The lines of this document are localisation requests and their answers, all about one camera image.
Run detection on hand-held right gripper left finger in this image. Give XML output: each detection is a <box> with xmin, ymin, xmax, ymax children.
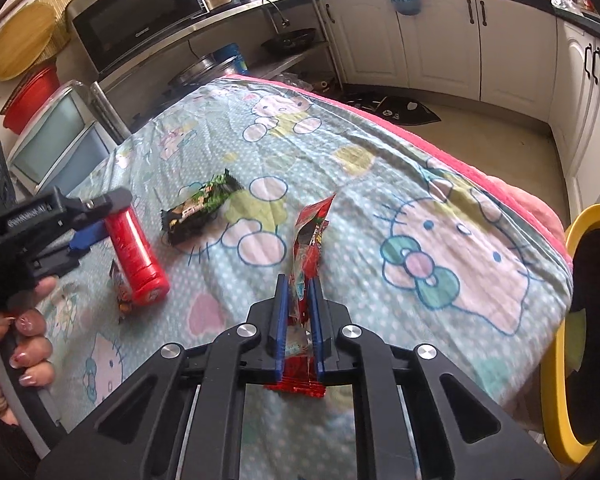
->
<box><xmin>42</xmin><ymin>274</ymin><xmax>288</xmax><ymax>480</ymax></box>

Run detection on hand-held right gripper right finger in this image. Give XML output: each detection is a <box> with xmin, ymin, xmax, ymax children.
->
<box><xmin>307</xmin><ymin>277</ymin><xmax>551</xmax><ymax>480</ymax></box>

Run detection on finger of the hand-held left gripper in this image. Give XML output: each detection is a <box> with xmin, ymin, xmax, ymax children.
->
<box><xmin>79</xmin><ymin>188</ymin><xmax>133</xmax><ymax>227</ymax></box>
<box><xmin>31</xmin><ymin>223</ymin><xmax>107</xmax><ymax>278</ymax></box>

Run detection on red cylindrical can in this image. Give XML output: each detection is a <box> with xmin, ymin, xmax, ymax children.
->
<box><xmin>104</xmin><ymin>208</ymin><xmax>171</xmax><ymax>307</ymax></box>

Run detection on red snack wrapper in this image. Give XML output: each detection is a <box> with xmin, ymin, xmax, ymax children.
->
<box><xmin>263</xmin><ymin>192</ymin><xmax>337</xmax><ymax>400</ymax></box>

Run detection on yellow rimmed trash bin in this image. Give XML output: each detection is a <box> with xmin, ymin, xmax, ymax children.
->
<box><xmin>540</xmin><ymin>203</ymin><xmax>600</xmax><ymax>466</ymax></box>

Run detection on person's left hand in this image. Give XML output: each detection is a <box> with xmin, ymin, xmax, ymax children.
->
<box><xmin>0</xmin><ymin>277</ymin><xmax>57</xmax><ymax>426</ymax></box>

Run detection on small brown snack packet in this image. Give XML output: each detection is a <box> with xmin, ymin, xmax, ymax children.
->
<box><xmin>111</xmin><ymin>260</ymin><xmax>136</xmax><ymax>318</ymax></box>

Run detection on green and black snack wrapper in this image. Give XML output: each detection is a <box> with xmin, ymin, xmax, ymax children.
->
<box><xmin>160</xmin><ymin>169</ymin><xmax>244</xmax><ymax>246</ymax></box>

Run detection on red plastic basin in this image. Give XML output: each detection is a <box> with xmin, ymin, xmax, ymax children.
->
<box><xmin>0</xmin><ymin>65</ymin><xmax>61</xmax><ymax>135</ymax></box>

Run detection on steel stockpot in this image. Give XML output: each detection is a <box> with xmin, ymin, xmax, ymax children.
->
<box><xmin>169</xmin><ymin>55</ymin><xmax>241</xmax><ymax>86</ymax></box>

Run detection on printed cartoon blanket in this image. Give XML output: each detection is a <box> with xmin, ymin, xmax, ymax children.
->
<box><xmin>45</xmin><ymin>74</ymin><xmax>573</xmax><ymax>431</ymax></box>

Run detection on round bamboo tray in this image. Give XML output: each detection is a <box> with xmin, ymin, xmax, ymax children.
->
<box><xmin>0</xmin><ymin>0</ymin><xmax>73</xmax><ymax>81</ymax></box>

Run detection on black microwave oven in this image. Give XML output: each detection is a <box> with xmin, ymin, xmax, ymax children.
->
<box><xmin>67</xmin><ymin>0</ymin><xmax>211</xmax><ymax>73</ymax></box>

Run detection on black floor mat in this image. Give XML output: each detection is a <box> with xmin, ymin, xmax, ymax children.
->
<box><xmin>340</xmin><ymin>91</ymin><xmax>442</xmax><ymax>126</ymax></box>

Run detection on black wok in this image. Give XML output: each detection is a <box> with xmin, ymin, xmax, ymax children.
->
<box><xmin>261</xmin><ymin>27</ymin><xmax>317</xmax><ymax>56</ymax></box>

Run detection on white kitchen cabinets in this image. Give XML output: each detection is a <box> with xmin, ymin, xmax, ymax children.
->
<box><xmin>315</xmin><ymin>0</ymin><xmax>600</xmax><ymax>206</ymax></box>

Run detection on blue hanging basket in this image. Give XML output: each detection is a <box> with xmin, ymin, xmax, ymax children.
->
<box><xmin>384</xmin><ymin>0</ymin><xmax>423</xmax><ymax>17</ymax></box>

